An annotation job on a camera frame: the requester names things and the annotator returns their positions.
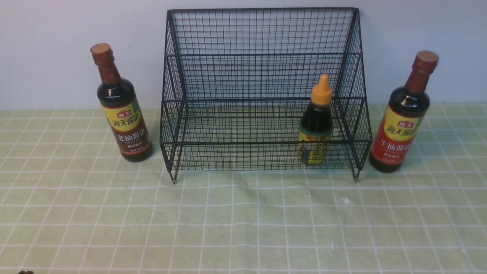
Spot small bottle orange cap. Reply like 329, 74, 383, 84
297, 73, 334, 165

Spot dark soy sauce bottle brown label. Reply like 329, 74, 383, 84
90, 43, 153, 162

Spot soy sauce bottle red label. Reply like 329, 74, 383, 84
369, 50, 439, 173

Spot green checkered tablecloth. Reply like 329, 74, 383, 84
0, 104, 487, 274

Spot black wire mesh shelf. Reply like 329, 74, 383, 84
159, 7, 372, 183

